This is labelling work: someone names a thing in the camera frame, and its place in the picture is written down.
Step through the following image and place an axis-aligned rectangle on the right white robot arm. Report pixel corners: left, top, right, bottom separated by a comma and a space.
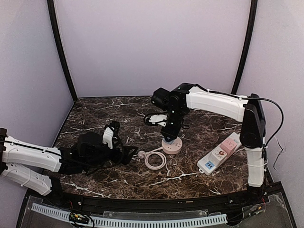
144, 83, 269, 188

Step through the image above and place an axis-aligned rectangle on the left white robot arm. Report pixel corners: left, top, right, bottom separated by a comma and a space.
0, 125, 138, 196

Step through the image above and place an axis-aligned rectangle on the pink coiled cable with plug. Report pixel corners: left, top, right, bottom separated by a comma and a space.
137, 146, 167, 171

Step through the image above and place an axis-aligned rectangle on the white plug adapter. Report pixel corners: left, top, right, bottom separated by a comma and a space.
209, 147, 227, 166

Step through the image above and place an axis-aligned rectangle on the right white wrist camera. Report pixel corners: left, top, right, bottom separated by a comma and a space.
143, 113, 167, 127

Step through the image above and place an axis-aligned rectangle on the pink cube socket adapter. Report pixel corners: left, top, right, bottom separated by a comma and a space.
220, 137, 238, 155

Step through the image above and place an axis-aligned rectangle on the left black frame post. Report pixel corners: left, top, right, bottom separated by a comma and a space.
47, 0, 78, 103

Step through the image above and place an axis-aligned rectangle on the black frame post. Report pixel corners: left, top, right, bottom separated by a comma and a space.
231, 0, 258, 95
47, 0, 78, 103

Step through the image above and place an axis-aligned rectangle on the black front rail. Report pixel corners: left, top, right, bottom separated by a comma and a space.
54, 191, 263, 214

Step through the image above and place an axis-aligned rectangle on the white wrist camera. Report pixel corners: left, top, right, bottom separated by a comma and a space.
143, 113, 167, 127
102, 121, 120, 149

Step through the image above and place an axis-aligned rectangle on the white multicolour power strip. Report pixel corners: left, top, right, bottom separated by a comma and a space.
197, 132, 241, 176

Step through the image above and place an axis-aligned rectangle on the right black frame post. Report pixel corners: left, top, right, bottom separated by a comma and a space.
231, 0, 258, 95

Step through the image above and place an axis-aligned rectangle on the white slotted cable duct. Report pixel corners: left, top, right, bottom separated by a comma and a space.
31, 203, 227, 228

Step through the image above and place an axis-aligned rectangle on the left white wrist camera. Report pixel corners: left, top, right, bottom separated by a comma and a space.
102, 121, 120, 149

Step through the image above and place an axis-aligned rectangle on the pink round power socket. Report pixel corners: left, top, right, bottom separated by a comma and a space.
161, 137, 183, 155

